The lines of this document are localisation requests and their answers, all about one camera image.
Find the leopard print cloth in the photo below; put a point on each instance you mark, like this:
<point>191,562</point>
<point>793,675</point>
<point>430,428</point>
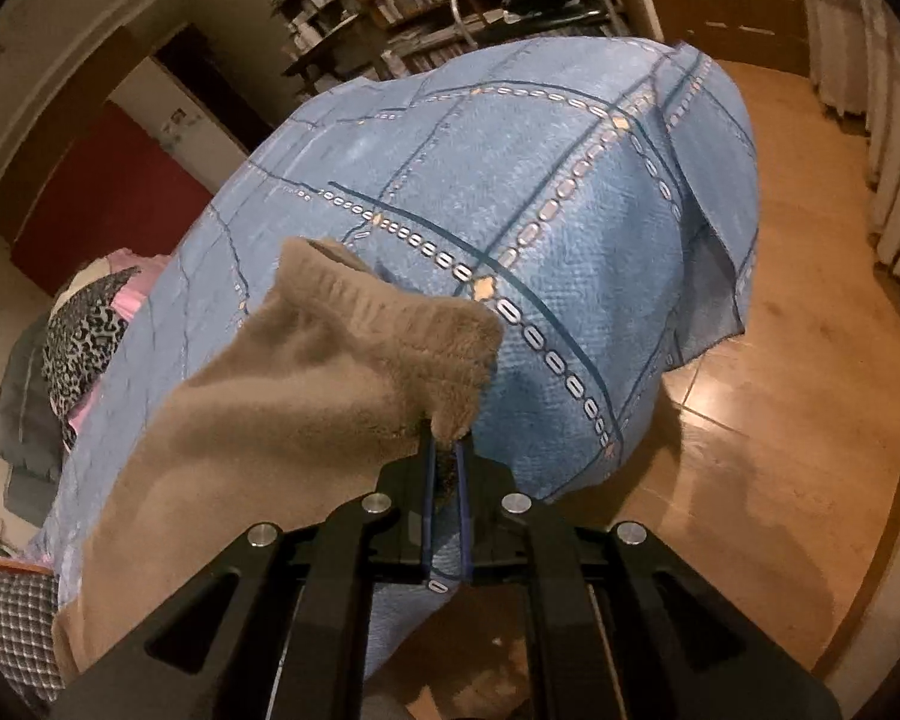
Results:
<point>82,345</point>

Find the red door panel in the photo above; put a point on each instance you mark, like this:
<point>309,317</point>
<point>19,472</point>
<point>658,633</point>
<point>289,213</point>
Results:
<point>112,195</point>

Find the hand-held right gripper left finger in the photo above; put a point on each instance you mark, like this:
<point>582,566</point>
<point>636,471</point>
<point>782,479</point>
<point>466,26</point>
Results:
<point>424,487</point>

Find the white curtain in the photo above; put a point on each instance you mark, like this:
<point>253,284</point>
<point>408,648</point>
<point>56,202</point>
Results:
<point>885,127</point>

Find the wooden wardrobe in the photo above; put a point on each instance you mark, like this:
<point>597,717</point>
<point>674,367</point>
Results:
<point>727,0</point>

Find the small cluttered shelf rack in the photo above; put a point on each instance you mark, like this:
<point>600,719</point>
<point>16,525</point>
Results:
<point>315,30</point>

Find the blue patterned bed sheet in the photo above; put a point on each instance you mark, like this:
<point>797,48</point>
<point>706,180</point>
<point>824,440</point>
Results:
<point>532,187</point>

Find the wall stickers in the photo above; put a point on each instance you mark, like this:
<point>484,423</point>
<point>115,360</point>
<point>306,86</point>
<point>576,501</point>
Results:
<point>176,127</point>

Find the grey cushion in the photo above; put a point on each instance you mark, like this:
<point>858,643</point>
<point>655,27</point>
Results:
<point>22,420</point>

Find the brown fleece pants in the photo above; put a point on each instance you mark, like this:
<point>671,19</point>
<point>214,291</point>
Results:
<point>285,405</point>

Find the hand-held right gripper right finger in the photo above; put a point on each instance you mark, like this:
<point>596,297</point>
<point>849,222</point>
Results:
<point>463,510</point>

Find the checkered cloth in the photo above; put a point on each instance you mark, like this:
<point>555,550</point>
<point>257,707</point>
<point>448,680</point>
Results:
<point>15,622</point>

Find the pink cloth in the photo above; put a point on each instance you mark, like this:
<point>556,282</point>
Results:
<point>136,292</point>

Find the wooden bookshelf with books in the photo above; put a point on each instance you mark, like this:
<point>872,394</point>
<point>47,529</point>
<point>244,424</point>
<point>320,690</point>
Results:
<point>420,0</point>

